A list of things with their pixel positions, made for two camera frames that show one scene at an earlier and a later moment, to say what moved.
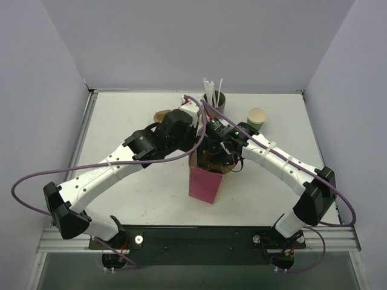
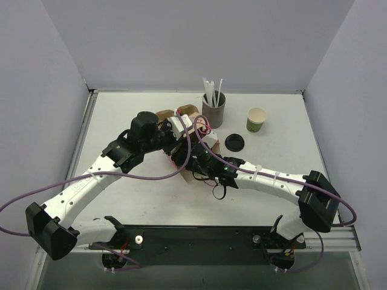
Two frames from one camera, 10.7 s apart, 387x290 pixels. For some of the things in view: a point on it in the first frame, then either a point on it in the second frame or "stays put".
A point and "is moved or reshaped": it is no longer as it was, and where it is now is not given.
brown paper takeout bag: (206, 183) is moved or reshaped
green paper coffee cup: (256, 116) stays put
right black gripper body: (214, 150) -> (184, 150)
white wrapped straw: (219, 92) stays put
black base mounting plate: (199, 244) stays put
